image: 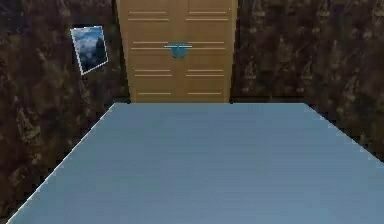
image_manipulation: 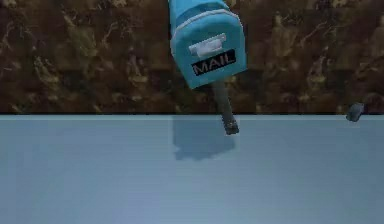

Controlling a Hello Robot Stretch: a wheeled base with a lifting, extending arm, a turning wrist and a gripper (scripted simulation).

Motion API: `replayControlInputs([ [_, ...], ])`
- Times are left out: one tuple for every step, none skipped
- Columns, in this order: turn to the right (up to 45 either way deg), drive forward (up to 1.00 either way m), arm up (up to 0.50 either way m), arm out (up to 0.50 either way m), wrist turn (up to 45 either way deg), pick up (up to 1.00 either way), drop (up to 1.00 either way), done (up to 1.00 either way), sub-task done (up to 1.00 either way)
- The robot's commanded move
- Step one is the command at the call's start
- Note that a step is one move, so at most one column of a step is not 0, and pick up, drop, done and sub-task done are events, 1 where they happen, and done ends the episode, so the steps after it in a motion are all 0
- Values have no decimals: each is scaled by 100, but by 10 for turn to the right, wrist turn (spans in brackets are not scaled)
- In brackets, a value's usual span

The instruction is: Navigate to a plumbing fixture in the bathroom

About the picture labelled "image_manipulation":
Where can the blue mailbox on grey post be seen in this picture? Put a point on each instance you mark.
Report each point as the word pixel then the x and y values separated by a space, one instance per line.
pixel 208 56

